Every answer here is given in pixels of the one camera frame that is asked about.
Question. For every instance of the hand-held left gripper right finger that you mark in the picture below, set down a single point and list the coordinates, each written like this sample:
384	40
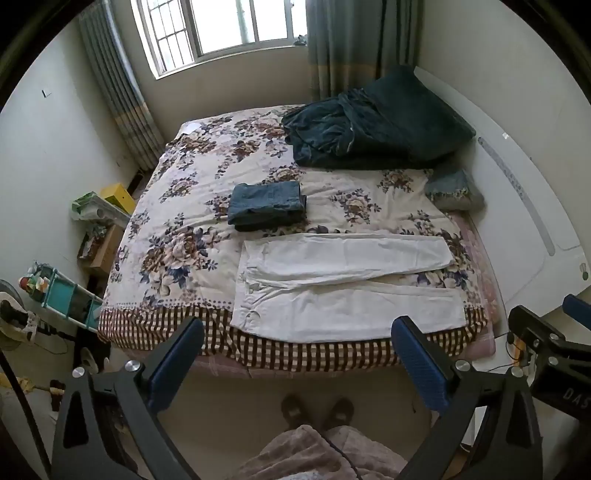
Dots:
418	364

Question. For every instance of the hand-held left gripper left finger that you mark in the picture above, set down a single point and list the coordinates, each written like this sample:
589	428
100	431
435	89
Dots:
178	355

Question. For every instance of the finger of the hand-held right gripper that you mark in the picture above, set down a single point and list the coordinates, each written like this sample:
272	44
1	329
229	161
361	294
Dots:
540	330
579	311

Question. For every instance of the white pants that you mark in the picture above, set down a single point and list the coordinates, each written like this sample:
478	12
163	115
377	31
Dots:
323	286

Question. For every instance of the white slipper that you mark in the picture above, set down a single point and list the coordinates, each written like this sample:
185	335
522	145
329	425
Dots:
90	360

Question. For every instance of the person's right shoe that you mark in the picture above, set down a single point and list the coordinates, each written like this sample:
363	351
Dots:
339	413

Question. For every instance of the person's shoe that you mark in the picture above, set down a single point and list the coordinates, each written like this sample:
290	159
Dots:
339	413
294	412

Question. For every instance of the teal storage shelf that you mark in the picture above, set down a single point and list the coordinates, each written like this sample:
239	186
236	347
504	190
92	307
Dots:
64	300

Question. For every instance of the person's left shoe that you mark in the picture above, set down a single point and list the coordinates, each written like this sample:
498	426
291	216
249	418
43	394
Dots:
294	412

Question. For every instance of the cardboard box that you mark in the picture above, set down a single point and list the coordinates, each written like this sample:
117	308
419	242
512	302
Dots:
99	249

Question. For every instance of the floral printed blanket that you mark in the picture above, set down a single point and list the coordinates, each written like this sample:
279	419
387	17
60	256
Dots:
184	221

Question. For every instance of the white headboard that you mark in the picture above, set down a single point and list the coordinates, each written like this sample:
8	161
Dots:
517	184

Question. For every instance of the person's pink pajama legs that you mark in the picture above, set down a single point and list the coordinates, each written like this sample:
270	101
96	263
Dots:
295	454

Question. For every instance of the blue-grey pillow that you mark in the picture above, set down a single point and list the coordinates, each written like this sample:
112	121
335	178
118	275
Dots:
455	190

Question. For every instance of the white and green box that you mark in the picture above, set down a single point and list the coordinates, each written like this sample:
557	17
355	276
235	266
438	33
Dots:
97	210

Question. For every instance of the yellow box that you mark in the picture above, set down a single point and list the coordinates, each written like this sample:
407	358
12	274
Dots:
119	197

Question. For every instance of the standing fan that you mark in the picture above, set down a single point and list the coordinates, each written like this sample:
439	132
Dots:
11	316

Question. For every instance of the folded blue jeans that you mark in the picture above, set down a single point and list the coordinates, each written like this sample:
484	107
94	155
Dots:
268	203

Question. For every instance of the white paper sheet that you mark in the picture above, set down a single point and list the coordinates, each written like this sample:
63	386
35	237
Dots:
191	128

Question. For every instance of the dark green quilt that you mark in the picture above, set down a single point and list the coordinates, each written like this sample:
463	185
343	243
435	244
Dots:
378	124

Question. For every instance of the grey-green striped curtain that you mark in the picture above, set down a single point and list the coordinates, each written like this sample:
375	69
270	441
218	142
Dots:
360	46
122	92

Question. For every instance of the window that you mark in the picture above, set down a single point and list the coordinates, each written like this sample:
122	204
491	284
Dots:
221	27

